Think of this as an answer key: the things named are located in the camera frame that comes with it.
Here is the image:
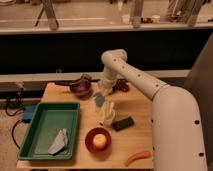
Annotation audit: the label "grey crumpled cloth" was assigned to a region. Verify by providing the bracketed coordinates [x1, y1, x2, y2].
[48, 128, 68, 155]

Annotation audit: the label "blue box on floor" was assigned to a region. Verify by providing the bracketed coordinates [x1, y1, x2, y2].
[22, 105, 36, 123]

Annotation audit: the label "orange carrot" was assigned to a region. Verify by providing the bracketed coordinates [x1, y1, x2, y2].
[124, 151, 152, 167]

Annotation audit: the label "black cable on floor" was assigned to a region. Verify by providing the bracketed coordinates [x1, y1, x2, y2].
[4, 87, 26, 150]

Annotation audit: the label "red-brown bowl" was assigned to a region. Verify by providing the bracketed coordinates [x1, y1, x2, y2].
[85, 127, 111, 154]

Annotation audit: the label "dark red grapes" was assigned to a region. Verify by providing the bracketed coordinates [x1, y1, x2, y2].
[113, 80, 130, 92]

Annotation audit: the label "green plastic tray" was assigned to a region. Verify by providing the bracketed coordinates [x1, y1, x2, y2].
[18, 102, 80, 161]

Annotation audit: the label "blue plastic fork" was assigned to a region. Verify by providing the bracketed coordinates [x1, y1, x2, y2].
[93, 92, 105, 107]

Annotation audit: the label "black rectangular sponge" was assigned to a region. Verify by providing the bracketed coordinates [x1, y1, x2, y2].
[112, 117, 134, 131]

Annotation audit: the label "purple bowl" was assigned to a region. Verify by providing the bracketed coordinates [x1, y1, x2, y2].
[69, 78, 91, 97]

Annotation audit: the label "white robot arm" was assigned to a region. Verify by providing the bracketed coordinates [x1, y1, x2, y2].
[99, 49, 208, 171]

